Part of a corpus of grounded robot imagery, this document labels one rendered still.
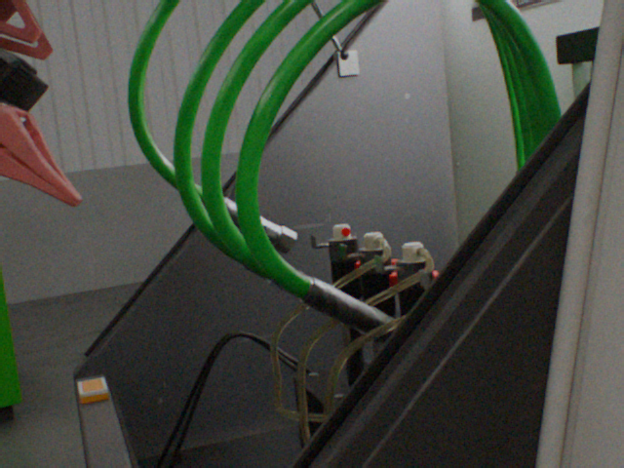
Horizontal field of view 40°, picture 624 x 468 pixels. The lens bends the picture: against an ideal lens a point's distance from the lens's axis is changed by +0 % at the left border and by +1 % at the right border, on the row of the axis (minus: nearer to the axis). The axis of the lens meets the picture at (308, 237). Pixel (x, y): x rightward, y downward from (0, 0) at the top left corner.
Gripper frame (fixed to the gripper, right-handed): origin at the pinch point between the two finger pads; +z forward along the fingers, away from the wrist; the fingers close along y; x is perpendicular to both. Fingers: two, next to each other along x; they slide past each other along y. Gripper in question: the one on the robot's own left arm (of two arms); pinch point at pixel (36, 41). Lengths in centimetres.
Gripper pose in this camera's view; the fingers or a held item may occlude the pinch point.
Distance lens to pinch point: 89.0
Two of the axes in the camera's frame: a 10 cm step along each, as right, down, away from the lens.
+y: -0.8, 1.1, 9.9
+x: -6.2, 7.7, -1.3
